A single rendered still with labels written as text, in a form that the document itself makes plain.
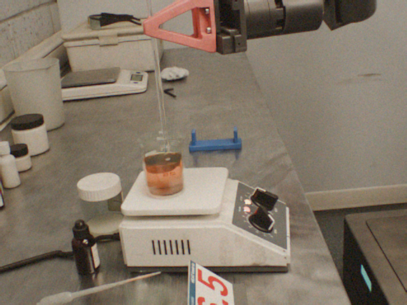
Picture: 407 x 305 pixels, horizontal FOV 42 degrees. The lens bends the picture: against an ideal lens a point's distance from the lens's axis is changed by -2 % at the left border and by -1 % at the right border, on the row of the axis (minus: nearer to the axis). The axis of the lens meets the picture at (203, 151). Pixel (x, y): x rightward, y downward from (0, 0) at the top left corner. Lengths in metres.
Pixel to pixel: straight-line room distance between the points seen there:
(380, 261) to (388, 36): 1.09
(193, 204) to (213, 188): 0.05
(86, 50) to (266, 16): 1.19
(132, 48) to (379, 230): 0.91
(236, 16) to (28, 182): 0.56
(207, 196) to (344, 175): 1.75
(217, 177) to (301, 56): 1.51
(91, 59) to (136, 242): 1.17
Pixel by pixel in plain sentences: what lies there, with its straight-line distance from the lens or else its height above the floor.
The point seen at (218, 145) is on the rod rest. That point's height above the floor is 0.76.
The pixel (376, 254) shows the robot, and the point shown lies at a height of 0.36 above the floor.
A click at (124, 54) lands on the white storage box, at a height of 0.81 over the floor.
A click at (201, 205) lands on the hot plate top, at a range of 0.63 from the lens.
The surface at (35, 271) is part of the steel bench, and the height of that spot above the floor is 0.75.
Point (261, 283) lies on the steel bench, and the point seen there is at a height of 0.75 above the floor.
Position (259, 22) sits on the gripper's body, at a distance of 0.62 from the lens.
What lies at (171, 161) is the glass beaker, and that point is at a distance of 0.63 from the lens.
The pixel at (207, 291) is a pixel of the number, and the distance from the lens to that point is 0.59.
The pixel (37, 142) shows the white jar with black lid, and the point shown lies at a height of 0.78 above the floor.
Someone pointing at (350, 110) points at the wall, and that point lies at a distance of 2.27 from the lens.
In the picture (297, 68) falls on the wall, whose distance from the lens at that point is 2.18.
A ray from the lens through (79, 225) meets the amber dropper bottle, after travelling 0.68.
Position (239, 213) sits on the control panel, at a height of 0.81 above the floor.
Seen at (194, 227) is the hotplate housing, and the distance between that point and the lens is 0.63.
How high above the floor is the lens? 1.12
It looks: 21 degrees down
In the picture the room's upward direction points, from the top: 5 degrees counter-clockwise
